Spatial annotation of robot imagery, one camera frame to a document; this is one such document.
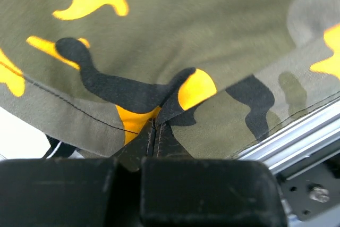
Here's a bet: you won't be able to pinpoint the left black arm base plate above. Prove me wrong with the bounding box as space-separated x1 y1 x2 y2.
277 154 339 221

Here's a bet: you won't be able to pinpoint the yellow camouflage trousers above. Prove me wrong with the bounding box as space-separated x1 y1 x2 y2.
1 0 339 158

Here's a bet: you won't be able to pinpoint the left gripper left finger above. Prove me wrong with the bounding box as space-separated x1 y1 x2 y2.
112 119 156 172

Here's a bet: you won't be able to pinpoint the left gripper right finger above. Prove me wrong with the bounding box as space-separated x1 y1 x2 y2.
155 123 192 159

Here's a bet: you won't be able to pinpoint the aluminium front rail frame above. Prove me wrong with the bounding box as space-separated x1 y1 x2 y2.
237 100 339 174

